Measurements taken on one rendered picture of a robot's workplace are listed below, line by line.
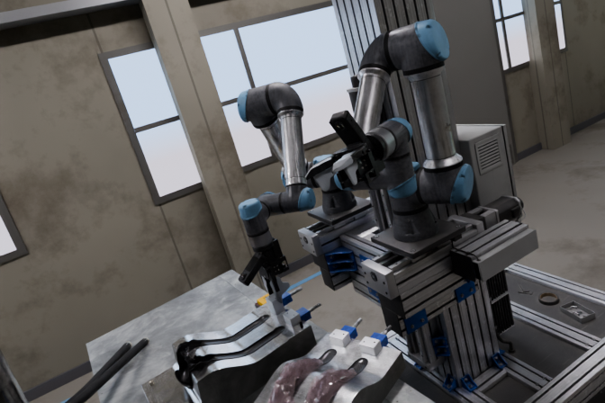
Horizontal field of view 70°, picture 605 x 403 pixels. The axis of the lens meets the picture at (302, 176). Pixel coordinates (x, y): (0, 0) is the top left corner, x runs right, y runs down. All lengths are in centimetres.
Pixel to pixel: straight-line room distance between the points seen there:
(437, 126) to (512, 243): 48
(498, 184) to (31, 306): 301
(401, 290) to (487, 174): 63
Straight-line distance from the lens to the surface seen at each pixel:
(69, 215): 340
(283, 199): 146
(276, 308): 154
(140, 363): 182
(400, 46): 127
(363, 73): 130
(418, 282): 147
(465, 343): 203
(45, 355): 372
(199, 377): 135
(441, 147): 131
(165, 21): 328
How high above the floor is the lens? 166
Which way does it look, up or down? 14 degrees down
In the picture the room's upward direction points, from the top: 16 degrees counter-clockwise
